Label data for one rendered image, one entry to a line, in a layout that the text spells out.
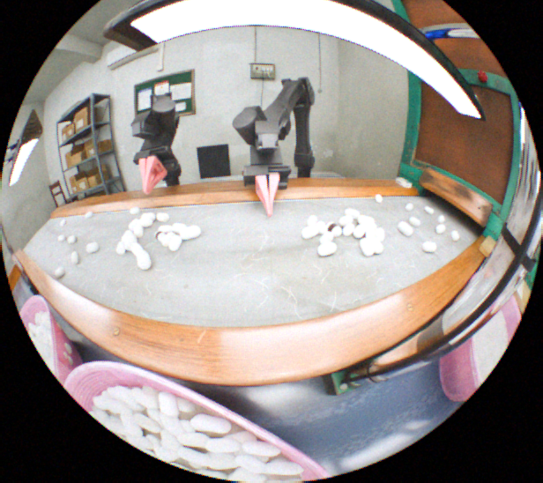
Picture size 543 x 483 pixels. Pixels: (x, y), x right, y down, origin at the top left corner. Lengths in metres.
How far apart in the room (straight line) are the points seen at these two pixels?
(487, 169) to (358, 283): 0.56
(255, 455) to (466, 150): 0.78
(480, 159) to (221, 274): 0.74
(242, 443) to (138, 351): 0.12
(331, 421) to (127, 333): 0.24
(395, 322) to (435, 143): 0.65
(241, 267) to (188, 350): 0.13
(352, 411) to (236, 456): 0.14
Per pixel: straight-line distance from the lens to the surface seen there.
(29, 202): 4.82
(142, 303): 0.25
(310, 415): 0.25
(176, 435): 0.20
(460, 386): 0.32
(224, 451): 0.19
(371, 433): 0.28
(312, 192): 0.43
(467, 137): 0.70
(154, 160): 0.40
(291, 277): 0.22
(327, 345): 0.16
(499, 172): 0.66
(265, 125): 0.30
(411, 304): 0.22
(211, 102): 2.31
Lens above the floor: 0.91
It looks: 29 degrees down
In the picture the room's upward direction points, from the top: straight up
